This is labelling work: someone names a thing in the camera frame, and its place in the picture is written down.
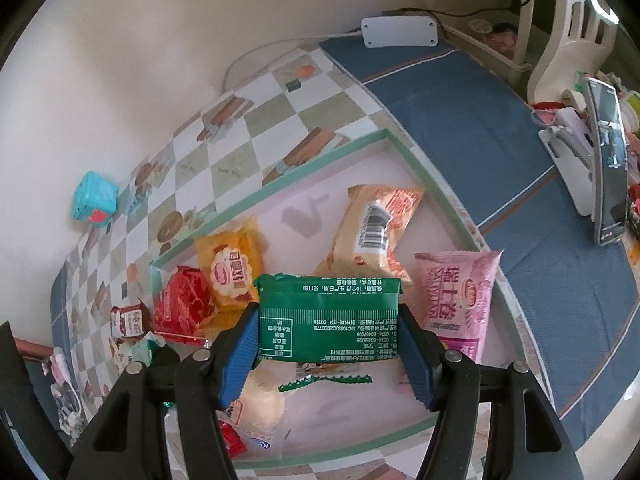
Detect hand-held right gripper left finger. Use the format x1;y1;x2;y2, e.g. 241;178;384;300
70;304;261;480

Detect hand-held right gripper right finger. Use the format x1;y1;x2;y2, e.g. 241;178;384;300
397;305;573;480

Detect round white cake clear packet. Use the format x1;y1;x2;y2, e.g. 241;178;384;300
220;375;296;461

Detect white tray with teal rim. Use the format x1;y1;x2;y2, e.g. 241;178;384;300
150;127;531;471

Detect pink snack packet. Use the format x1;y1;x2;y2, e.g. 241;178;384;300
414;249;505;363

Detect green serrated snack packet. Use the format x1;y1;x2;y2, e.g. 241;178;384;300
277;372;373;393

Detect red snack packet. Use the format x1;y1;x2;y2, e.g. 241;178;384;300
152;266;218;343

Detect white printed snack packet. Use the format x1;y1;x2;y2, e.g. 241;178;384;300
117;332;168;376

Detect orange yellow cake packet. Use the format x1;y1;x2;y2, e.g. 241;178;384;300
192;216;266;311

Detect small dark red packet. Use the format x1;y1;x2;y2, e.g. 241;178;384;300
110;304;148;341

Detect tan orange snack packet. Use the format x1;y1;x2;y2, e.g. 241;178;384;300
314;185;426;288

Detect white handheld device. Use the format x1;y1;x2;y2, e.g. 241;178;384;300
49;347;71;386

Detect teal toy box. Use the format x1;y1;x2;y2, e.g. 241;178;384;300
70;171;120;230

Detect white phone stand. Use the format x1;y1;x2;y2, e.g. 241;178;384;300
539;125;601;217

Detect checkered printed tablecloth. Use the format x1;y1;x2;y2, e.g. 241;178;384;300
50;35;640;480

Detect smartphone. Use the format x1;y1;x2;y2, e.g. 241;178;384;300
585;79;630;247

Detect red plastic item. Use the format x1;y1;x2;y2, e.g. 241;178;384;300
531;102;563;126

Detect grey storage tray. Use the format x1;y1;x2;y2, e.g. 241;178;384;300
440;22;533;86

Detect white power strip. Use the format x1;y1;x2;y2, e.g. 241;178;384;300
361;16;440;49

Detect yellow green container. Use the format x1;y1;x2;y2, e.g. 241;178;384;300
620;91;640;133

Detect pink packaging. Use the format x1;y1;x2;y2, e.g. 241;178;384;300
487;22;521;56

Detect white plastic chair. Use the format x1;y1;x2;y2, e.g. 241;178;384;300
527;0;621;106

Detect white furniture leg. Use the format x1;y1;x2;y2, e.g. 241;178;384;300
515;0;537;68

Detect brown wooden frame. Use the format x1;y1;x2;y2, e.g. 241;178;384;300
14;337;55;365

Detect white power strip cable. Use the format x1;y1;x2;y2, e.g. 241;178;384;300
220;30;363;96

